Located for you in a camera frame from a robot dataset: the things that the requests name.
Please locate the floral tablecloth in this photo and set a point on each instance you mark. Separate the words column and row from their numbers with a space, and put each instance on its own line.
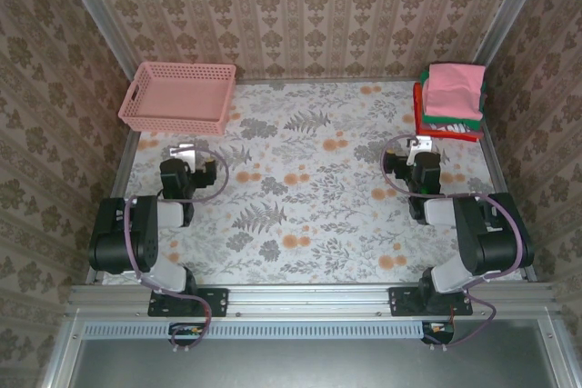
column 318, row 188

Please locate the aluminium frame post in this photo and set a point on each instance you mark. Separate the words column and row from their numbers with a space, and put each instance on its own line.
column 100, row 20
column 509, row 11

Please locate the aluminium mounting rail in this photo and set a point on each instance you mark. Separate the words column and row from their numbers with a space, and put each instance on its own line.
column 309, row 299

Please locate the pink t-shirt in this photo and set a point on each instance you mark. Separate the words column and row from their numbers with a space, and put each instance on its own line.
column 454, row 92

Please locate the pink plastic basket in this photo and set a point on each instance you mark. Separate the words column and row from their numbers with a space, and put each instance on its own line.
column 182, row 97

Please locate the red folded t-shirt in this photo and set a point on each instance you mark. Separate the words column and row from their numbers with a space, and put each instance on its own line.
column 417, row 106

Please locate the grey metal panel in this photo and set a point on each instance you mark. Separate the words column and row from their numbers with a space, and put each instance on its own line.
column 318, row 365

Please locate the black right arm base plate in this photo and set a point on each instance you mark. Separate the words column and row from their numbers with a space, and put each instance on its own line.
column 402, row 301

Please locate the grey printed folded t-shirt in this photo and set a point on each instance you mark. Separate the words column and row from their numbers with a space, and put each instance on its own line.
column 450, row 128

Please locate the small circuit board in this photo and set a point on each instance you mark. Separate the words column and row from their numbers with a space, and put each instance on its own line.
column 187, row 330
column 438, row 329

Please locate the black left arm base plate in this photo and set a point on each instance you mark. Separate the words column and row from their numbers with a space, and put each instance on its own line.
column 213, row 301

